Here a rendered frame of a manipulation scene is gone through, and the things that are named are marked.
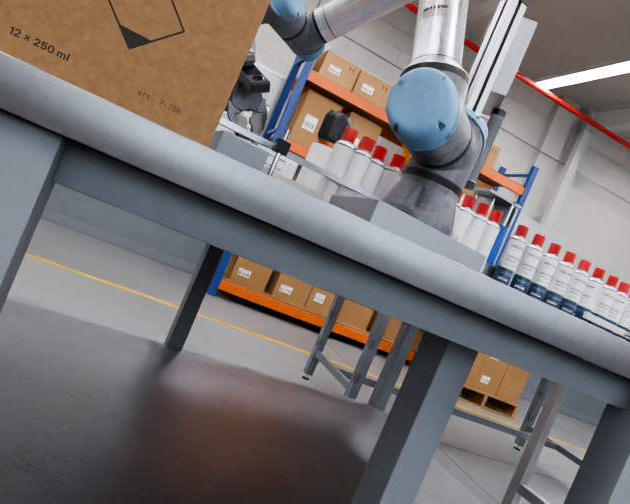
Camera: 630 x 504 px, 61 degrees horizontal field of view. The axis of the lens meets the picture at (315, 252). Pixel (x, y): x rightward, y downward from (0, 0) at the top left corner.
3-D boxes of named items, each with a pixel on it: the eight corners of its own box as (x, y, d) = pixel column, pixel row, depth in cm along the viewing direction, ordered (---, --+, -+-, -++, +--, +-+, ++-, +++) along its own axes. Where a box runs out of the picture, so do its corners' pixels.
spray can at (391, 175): (374, 233, 141) (405, 161, 141) (380, 234, 136) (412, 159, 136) (357, 225, 140) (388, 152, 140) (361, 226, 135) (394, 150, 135)
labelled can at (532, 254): (513, 298, 167) (539, 237, 166) (525, 302, 162) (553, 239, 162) (501, 292, 164) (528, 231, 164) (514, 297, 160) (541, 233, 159)
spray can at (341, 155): (325, 210, 135) (357, 134, 135) (332, 211, 130) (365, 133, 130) (307, 201, 133) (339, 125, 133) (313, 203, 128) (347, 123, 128)
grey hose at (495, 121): (467, 189, 139) (499, 114, 139) (476, 190, 136) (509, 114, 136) (457, 184, 137) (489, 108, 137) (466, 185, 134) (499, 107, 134)
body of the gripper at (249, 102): (254, 113, 129) (249, 59, 126) (265, 110, 121) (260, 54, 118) (223, 115, 126) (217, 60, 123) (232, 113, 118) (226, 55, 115)
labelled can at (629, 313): (616, 345, 182) (641, 289, 182) (602, 340, 187) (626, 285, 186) (625, 349, 184) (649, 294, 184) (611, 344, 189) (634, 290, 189)
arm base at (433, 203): (417, 236, 113) (437, 194, 113) (464, 249, 100) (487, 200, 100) (362, 206, 107) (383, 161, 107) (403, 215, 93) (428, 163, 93)
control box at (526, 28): (493, 118, 143) (522, 52, 143) (506, 96, 126) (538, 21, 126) (457, 105, 145) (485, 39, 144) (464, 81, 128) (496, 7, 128)
